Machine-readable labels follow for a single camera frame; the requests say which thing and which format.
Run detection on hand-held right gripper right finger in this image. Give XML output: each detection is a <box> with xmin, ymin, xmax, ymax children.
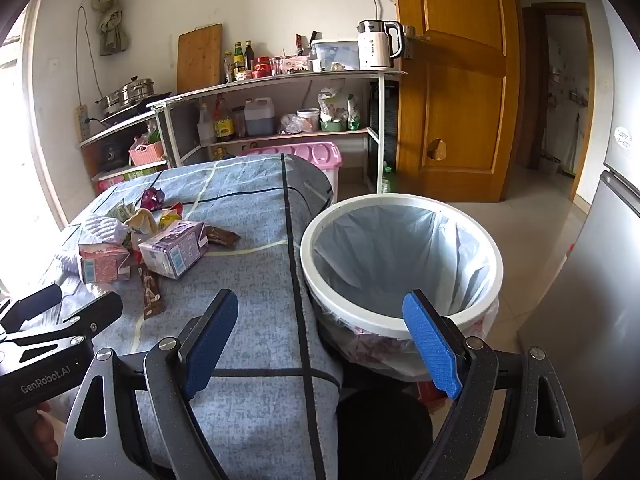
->
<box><xmin>401</xmin><ymin>288</ymin><xmax>586</xmax><ymax>480</ymax></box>

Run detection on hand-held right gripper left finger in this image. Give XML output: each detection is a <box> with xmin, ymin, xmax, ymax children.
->
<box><xmin>55</xmin><ymin>288</ymin><xmax>240</xmax><ymax>480</ymax></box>

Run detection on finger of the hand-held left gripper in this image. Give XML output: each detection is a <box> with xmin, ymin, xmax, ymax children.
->
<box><xmin>0</xmin><ymin>284</ymin><xmax>63</xmax><ymax>331</ymax></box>
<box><xmin>0</xmin><ymin>291</ymin><xmax>123</xmax><ymax>356</ymax></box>

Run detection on pink drink carton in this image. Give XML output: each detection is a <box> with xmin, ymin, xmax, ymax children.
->
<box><xmin>78</xmin><ymin>242</ymin><xmax>132</xmax><ymax>285</ymax></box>

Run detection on long brown snack wrapper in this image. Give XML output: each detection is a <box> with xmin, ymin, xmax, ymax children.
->
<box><xmin>137</xmin><ymin>265</ymin><xmax>166</xmax><ymax>321</ymax></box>

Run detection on white round trash bin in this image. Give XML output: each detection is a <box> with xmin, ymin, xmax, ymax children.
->
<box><xmin>300</xmin><ymin>192</ymin><xmax>503</xmax><ymax>381</ymax></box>

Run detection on white foam net sleeve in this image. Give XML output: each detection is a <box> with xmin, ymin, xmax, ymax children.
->
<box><xmin>75</xmin><ymin>214</ymin><xmax>130</xmax><ymax>247</ymax></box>

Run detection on purple drink carton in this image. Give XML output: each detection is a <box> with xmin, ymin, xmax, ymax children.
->
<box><xmin>138</xmin><ymin>220</ymin><xmax>210</xmax><ymax>281</ymax></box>

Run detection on green paper packet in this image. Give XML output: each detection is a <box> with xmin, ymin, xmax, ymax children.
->
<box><xmin>107</xmin><ymin>200</ymin><xmax>136</xmax><ymax>223</ymax></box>

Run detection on short brown snack wrapper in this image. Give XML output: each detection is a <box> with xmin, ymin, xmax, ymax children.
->
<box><xmin>205</xmin><ymin>226</ymin><xmax>240</xmax><ymax>248</ymax></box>

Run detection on person's left hand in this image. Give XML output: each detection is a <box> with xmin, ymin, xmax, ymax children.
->
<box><xmin>31</xmin><ymin>400</ymin><xmax>63</xmax><ymax>458</ymax></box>

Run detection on blue-grey checked blanket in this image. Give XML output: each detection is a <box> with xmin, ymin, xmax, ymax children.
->
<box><xmin>30</xmin><ymin>154</ymin><xmax>346</xmax><ymax>480</ymax></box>

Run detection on translucent bin liner bag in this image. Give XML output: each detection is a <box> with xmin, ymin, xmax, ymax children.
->
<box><xmin>312</xmin><ymin>205</ymin><xmax>501</xmax><ymax>381</ymax></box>

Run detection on crumpled beige paper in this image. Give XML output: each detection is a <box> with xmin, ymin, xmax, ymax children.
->
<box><xmin>125</xmin><ymin>210</ymin><xmax>158</xmax><ymax>236</ymax></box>

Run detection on yellow snack wrapper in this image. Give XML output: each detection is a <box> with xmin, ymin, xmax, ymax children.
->
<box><xmin>159</xmin><ymin>202</ymin><xmax>183</xmax><ymax>228</ymax></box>

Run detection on magenta snack wrapper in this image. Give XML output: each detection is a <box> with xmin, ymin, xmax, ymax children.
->
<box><xmin>140</xmin><ymin>187</ymin><xmax>167</xmax><ymax>211</ymax></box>

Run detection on green cardboard box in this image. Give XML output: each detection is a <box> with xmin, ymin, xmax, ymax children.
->
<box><xmin>122</xmin><ymin>164</ymin><xmax>168</xmax><ymax>183</ymax></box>

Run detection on black kitchen appliance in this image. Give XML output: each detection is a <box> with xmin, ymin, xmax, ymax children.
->
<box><xmin>97</xmin><ymin>140</ymin><xmax>126</xmax><ymax>171</ymax></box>

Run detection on pink plastic basket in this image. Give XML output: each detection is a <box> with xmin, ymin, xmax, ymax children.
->
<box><xmin>128</xmin><ymin>140</ymin><xmax>165</xmax><ymax>167</ymax></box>

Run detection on grey refrigerator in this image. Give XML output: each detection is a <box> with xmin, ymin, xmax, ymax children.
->
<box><xmin>517</xmin><ymin>0</ymin><xmax>640</xmax><ymax>441</ymax></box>

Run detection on white side shelf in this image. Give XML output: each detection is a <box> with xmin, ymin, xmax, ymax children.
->
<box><xmin>77</xmin><ymin>110</ymin><xmax>173</xmax><ymax>196</ymax></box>

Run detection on clear plastic bottle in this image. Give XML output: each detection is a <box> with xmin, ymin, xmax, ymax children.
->
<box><xmin>196</xmin><ymin>104</ymin><xmax>216</xmax><ymax>145</ymax></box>

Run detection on black induction cooker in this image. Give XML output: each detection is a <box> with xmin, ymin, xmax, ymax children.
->
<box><xmin>100</xmin><ymin>91</ymin><xmax>171</xmax><ymax>125</ymax></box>

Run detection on pink lid storage box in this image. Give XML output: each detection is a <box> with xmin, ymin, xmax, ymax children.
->
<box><xmin>237</xmin><ymin>142</ymin><xmax>345</xmax><ymax>206</ymax></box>

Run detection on steel steamer pot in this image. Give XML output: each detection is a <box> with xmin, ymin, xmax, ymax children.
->
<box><xmin>95</xmin><ymin>76</ymin><xmax>157</xmax><ymax>117</ymax></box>

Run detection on dark liquid plastic jug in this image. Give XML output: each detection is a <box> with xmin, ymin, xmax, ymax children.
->
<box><xmin>243</xmin><ymin>97</ymin><xmax>276</xmax><ymax>136</ymax></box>

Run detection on wooden door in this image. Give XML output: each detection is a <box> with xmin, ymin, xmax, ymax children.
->
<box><xmin>391</xmin><ymin>0</ymin><xmax>523</xmax><ymax>204</ymax></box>

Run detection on white plastic tub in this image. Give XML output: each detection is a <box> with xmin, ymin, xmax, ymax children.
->
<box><xmin>296</xmin><ymin>108</ymin><xmax>321</xmax><ymax>133</ymax></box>

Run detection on printed food bags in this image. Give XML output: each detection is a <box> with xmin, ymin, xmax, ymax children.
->
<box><xmin>317</xmin><ymin>85</ymin><xmax>362</xmax><ymax>131</ymax></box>

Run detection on bamboo cutting board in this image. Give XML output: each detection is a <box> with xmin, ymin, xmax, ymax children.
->
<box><xmin>176</xmin><ymin>23</ymin><xmax>223</xmax><ymax>95</ymax></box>

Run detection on white curved shelf rack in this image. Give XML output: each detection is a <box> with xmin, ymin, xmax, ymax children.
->
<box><xmin>147</xmin><ymin>69</ymin><xmax>408</xmax><ymax>201</ymax></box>

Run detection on hanging green cloth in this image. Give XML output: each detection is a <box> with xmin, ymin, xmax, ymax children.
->
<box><xmin>92</xmin><ymin>0</ymin><xmax>126</xmax><ymax>56</ymax></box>

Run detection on white electric kettle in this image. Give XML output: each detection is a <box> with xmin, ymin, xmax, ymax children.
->
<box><xmin>356</xmin><ymin>19</ymin><xmax>405</xmax><ymax>71</ymax></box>

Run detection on clear plastic storage container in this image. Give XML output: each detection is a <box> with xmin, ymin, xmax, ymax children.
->
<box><xmin>310</xmin><ymin>39</ymin><xmax>361</xmax><ymax>72</ymax></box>

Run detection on wall power cable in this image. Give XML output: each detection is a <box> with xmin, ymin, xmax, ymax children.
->
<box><xmin>74</xmin><ymin>5</ymin><xmax>101</xmax><ymax>111</ymax></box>

